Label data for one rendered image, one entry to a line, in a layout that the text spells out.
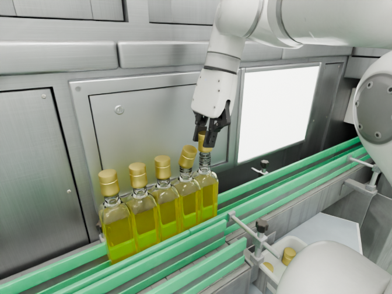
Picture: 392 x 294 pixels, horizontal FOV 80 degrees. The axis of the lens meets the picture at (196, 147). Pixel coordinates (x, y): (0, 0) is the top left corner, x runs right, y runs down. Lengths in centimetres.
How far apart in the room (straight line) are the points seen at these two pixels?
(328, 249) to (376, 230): 121
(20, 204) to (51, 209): 7
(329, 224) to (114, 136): 85
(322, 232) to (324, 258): 77
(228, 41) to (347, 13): 30
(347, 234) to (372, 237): 45
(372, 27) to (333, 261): 20
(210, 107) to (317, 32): 29
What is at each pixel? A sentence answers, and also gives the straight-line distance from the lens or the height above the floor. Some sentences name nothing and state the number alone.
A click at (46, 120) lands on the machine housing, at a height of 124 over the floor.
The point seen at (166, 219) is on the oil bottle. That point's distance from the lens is 57.
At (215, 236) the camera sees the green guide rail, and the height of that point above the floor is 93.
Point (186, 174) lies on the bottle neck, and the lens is 55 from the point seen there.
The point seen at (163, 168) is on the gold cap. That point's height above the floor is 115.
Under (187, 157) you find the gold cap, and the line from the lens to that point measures 52.
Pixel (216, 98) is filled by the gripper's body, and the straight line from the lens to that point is 50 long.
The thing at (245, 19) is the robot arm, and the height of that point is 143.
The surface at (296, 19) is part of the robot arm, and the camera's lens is 30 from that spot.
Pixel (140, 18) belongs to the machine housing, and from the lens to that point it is 61.
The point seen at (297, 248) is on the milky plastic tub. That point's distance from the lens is 84.
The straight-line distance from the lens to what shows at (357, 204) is 146.
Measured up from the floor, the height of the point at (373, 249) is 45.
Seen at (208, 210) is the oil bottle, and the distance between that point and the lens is 64.
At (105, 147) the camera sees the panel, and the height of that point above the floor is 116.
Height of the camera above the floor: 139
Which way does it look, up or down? 24 degrees down
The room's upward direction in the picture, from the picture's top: straight up
